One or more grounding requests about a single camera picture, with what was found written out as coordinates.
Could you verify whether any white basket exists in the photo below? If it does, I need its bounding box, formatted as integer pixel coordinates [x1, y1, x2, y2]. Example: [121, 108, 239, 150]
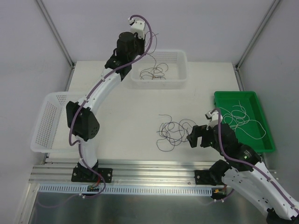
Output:
[30, 91, 87, 153]
[129, 49, 189, 90]

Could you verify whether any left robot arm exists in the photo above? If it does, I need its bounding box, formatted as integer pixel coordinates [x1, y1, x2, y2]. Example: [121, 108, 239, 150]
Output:
[66, 31, 147, 182]

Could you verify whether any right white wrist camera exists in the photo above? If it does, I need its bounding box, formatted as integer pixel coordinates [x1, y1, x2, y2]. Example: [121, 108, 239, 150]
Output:
[205, 109, 223, 128]

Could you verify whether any purple cable bundle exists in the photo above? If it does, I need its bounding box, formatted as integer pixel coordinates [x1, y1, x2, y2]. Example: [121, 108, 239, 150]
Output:
[156, 113, 197, 152]

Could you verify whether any white basket at left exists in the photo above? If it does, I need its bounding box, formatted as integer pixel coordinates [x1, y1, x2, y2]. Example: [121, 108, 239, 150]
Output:
[30, 91, 87, 153]

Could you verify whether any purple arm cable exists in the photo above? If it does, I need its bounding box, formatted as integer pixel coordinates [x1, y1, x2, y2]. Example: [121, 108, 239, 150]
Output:
[214, 107, 299, 213]
[69, 14, 154, 185]

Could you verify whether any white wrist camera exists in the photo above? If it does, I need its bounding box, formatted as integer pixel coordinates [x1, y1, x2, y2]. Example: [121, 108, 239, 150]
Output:
[205, 109, 223, 128]
[128, 19, 146, 40]

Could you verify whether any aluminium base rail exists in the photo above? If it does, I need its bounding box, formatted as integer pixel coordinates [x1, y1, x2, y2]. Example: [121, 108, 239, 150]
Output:
[29, 159, 214, 187]

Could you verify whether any brown thin cable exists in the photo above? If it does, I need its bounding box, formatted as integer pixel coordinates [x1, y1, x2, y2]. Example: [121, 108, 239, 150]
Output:
[139, 63, 169, 80]
[146, 32, 159, 70]

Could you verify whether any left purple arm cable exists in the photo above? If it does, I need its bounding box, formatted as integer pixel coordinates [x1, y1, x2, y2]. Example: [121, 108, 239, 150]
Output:
[69, 14, 154, 185]

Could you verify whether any white thin cable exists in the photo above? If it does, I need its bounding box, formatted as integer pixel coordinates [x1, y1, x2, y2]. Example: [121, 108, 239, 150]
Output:
[218, 99, 252, 129]
[233, 119, 267, 140]

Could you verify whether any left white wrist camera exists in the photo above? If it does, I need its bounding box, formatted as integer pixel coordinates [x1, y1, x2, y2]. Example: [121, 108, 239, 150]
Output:
[128, 19, 146, 40]

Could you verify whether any white slotted cable duct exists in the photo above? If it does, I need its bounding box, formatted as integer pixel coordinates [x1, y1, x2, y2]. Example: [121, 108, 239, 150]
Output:
[39, 184, 213, 196]

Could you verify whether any green plastic tray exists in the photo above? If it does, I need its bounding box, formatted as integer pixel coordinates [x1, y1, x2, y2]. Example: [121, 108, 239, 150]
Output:
[214, 91, 276, 154]

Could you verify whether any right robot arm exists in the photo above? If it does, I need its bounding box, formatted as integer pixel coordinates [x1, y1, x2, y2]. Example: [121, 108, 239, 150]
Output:
[187, 124, 299, 224]

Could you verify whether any white basket at back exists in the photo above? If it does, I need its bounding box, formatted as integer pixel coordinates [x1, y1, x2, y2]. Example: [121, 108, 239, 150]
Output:
[129, 49, 189, 90]

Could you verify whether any right aluminium frame post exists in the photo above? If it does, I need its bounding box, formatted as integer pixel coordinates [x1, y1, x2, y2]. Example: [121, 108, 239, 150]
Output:
[234, 0, 282, 70]

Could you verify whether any left aluminium frame post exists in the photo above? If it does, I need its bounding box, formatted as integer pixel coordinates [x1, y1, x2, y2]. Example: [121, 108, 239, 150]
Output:
[34, 0, 75, 68]

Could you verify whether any aluminium frame post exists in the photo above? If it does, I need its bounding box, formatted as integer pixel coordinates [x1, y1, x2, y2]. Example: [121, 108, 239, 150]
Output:
[234, 0, 282, 70]
[34, 0, 75, 68]

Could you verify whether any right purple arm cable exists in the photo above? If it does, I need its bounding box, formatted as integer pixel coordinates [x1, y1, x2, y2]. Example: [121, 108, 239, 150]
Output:
[214, 107, 299, 213]

